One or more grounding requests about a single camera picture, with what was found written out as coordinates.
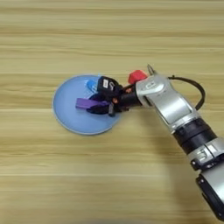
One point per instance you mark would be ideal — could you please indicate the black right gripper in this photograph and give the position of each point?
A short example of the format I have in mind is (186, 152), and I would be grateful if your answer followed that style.
(128, 97)

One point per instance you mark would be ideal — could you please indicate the purple rectangular block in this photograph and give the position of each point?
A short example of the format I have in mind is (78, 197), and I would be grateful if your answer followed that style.
(86, 103)

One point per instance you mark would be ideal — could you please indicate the blue glue stick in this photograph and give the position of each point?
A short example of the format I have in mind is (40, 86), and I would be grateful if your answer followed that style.
(91, 85)

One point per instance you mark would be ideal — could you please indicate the light blue round plate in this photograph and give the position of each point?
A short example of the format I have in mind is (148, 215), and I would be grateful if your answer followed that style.
(70, 116)

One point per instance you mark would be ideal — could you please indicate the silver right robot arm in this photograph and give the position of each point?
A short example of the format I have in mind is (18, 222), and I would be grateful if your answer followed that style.
(175, 105)

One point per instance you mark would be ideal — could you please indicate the red cube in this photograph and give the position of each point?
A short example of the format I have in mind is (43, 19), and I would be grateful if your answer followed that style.
(136, 76)

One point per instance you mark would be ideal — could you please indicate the orange and black pliers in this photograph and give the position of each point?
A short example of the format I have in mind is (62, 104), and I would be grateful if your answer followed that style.
(150, 70)

